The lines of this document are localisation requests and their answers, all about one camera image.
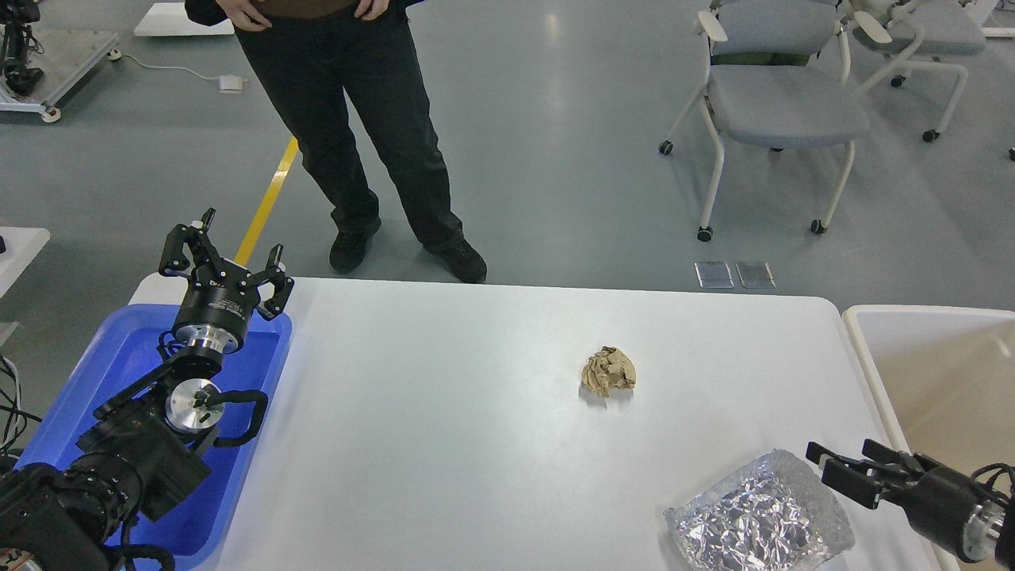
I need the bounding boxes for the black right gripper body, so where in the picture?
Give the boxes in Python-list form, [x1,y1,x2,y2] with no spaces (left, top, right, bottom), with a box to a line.
[896,453,1002,563]

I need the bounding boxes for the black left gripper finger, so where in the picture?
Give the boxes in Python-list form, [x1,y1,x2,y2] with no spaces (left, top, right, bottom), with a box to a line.
[238,243,293,322]
[157,209,216,281]

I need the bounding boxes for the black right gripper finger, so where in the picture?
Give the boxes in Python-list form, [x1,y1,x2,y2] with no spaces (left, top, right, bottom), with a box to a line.
[860,439,925,477]
[806,441,914,510]

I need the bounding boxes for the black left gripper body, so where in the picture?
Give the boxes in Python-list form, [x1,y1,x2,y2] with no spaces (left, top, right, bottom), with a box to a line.
[171,263,260,354]

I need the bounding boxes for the silver foil bag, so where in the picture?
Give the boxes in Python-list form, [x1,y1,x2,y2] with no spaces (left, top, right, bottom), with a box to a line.
[664,449,856,570]

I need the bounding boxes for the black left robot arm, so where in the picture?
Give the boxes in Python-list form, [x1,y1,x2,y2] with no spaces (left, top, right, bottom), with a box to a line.
[2,209,295,570]

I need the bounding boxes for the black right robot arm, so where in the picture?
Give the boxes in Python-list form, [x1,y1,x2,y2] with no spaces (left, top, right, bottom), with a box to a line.
[805,439,1014,570]

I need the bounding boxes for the white side table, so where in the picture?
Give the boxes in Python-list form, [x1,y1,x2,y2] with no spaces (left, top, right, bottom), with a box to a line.
[1,227,51,297]

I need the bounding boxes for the person in dark trousers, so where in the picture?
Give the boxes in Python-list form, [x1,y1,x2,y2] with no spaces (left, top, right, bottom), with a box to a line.
[184,0,488,284]

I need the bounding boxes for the right metal floor plate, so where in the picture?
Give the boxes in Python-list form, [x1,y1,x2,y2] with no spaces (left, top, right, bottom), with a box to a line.
[736,263,776,289]

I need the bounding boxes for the metal floor plate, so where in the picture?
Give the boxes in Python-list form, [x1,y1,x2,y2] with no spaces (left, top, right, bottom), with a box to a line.
[736,263,776,289]
[695,261,733,289]

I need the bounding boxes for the wheeled metal platform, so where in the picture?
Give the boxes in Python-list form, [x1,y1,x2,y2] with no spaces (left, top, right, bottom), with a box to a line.
[1,1,123,124]

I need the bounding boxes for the white board on floor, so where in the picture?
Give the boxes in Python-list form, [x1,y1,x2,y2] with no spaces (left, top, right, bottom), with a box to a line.
[133,2,235,37]

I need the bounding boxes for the left metal floor plate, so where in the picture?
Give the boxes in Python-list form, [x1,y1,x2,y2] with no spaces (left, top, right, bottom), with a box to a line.
[695,261,733,289]

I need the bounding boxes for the crumpled brown paper ball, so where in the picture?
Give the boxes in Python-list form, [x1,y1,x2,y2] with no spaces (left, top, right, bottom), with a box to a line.
[580,346,638,398]

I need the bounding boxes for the white power strip cable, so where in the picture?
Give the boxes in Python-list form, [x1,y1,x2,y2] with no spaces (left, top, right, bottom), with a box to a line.
[108,49,250,94]

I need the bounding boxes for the black cables at left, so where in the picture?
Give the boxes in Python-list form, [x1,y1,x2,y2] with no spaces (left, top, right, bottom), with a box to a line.
[0,353,40,453]

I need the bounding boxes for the grey chair white frame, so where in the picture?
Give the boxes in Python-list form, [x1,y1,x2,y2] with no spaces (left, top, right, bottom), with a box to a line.
[657,1,870,243]

